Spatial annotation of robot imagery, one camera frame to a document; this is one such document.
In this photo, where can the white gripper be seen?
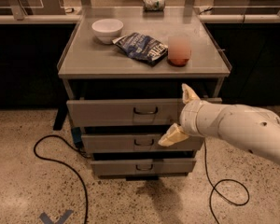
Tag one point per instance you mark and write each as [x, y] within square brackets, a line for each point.
[188, 117]

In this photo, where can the grey top drawer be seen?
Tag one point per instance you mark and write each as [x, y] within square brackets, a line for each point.
[124, 112]

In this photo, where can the grey drawer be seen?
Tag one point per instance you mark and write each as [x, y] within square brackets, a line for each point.
[109, 143]
[143, 167]
[124, 112]

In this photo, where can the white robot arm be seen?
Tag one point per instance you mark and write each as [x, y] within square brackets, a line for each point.
[252, 129]

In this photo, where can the grey metal drawer cabinet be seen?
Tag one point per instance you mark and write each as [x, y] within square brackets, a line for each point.
[91, 70]

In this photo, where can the grey middle drawer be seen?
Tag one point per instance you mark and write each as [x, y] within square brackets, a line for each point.
[109, 143]

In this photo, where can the grey bottom drawer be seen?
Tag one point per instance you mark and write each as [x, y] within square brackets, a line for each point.
[143, 167]

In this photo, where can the red apple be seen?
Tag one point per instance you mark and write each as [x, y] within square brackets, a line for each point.
[179, 50]

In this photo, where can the blue chip bag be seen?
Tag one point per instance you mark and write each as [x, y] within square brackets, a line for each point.
[142, 48]

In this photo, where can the blue box beside cabinet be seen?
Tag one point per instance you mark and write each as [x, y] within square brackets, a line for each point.
[76, 135]

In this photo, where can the white ceramic bowl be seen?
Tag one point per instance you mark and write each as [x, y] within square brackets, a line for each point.
[106, 30]

